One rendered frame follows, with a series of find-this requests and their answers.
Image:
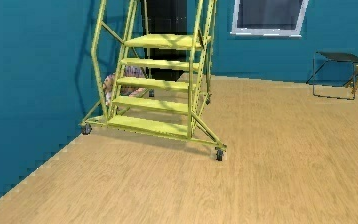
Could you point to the white framed window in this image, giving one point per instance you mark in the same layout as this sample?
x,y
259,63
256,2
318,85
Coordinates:
x,y
269,15

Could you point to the yellow rolling step ladder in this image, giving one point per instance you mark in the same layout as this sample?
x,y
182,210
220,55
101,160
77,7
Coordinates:
x,y
150,106

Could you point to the pink patterned cushion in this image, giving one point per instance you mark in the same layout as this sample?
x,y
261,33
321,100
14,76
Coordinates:
x,y
133,72

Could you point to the black doorway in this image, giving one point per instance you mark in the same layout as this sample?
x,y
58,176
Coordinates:
x,y
165,18

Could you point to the black metal frame table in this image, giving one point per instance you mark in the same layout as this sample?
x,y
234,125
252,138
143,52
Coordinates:
x,y
340,57

